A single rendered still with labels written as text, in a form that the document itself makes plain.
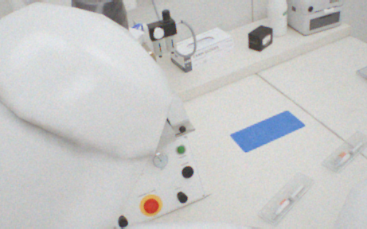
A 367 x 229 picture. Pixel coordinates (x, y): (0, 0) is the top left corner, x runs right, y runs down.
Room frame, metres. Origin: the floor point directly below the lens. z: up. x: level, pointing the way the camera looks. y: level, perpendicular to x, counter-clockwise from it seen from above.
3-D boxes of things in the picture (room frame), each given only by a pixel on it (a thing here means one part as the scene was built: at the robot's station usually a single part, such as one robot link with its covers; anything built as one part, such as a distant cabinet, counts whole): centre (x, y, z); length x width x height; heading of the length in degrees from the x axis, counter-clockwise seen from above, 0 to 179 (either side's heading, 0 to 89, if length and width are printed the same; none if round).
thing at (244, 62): (1.40, -0.33, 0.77); 0.84 x 0.30 x 0.04; 111
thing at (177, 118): (0.86, 0.04, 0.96); 0.26 x 0.05 x 0.07; 17
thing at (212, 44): (1.35, -0.11, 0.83); 0.23 x 0.12 x 0.07; 114
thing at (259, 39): (1.36, -0.36, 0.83); 0.09 x 0.06 x 0.07; 129
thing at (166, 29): (1.08, 0.02, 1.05); 0.15 x 0.05 x 0.15; 107
